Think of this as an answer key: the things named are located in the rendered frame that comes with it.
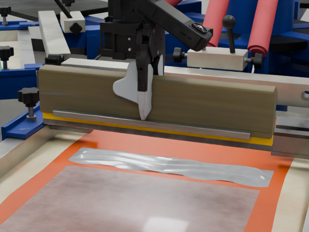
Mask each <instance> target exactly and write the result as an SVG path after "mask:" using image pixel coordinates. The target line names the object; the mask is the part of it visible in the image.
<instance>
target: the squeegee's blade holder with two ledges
mask: <svg viewBox="0 0 309 232"><path fill-rule="evenodd" d="M53 116H54V117H62V118H70V119H78V120H86V121H94V122H104V123H112V124H120V125H128V126H136V127H144V128H155V129H163V130H170V131H178V132H186V133H197V134H205V135H212V136H220V137H228V138H236V139H247V140H250V139H251V137H252V131H249V130H241V129H233V128H222V127H213V126H205V125H197V124H189V123H181V122H170V121H162V120H153V119H145V120H141V118H137V117H129V116H118V115H110V114H102V113H94V112H85V111H77V110H66V109H58V108H56V109H54V110H53Z"/></svg>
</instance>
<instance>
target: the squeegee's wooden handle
mask: <svg viewBox="0 0 309 232"><path fill-rule="evenodd" d="M126 75H127V72H120V71H110V70H97V69H87V68H77V67H67V66H57V65H47V64H45V65H43V66H41V67H40V69H39V71H38V80H39V98H40V111H41V112H45V113H53V110H54V109H56V108H58V109H66V110H77V111H85V112H94V113H102V114H110V115H118V116H129V117H137V118H140V114H139V107H138V103H136V102H133V101H131V100H128V99H126V98H123V97H121V96H118V95H116V94H115V93H114V91H113V84H114V82H115V81H118V80H120V79H122V78H125V77H126ZM276 101H277V88H276V87H275V86H266V85H256V84H246V83H236V82H226V81H212V80H203V79H193V78H183V77H173V76H163V75H153V80H152V99H151V104H152V109H151V111H150V113H149V114H148V116H147V118H146V119H153V120H162V121H170V122H181V123H189V124H197V125H205V126H213V127H222V128H233V129H241V130H249V131H252V137H256V138H264V139H271V138H272V136H273V134H274V131H275V114H276Z"/></svg>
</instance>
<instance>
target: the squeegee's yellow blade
mask: <svg viewBox="0 0 309 232"><path fill-rule="evenodd" d="M43 118H46V119H54V120H61V121H69V122H80V123H88V124H96V125H103V126H111V127H119V128H129V129H137V130H145V131H153V132H160V133H171V134H179V135H187V136H195V137H202V138H210V139H221V140H228V141H236V142H244V143H252V144H259V145H270V146H272V144H273V136H272V138H271V139H264V138H256V137H251V139H250V140H247V139H236V138H228V137H220V136H212V135H205V134H197V133H186V132H178V131H170V130H163V129H155V128H144V127H136V126H128V125H120V124H112V123H104V122H94V121H86V120H78V119H70V118H62V117H54V116H53V113H45V112H43Z"/></svg>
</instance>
